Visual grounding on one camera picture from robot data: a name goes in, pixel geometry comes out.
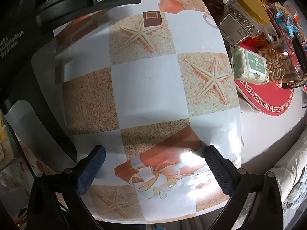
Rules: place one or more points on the pile of assorted snack packets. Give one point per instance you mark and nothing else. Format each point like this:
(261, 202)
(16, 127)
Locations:
(287, 21)

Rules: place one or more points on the green wet wipes pack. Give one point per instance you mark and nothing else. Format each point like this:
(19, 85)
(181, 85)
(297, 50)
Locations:
(247, 74)

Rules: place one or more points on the printed checkered tablecloth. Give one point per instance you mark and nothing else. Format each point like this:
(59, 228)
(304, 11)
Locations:
(144, 88)

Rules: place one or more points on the clear bag of peanuts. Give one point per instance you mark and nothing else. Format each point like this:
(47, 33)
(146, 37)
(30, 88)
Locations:
(275, 62)

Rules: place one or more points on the round red mat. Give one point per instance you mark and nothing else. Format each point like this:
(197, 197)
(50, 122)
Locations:
(268, 100)

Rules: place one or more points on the light patterned sofa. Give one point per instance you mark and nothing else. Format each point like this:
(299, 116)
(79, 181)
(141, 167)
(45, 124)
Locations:
(292, 172)

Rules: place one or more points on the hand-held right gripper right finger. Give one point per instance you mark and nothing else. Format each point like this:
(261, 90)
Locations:
(220, 175)

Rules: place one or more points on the clear jar with yellow lid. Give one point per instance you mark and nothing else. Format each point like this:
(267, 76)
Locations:
(242, 21)

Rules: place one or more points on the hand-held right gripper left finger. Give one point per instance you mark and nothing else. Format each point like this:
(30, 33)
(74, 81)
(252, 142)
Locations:
(91, 172)

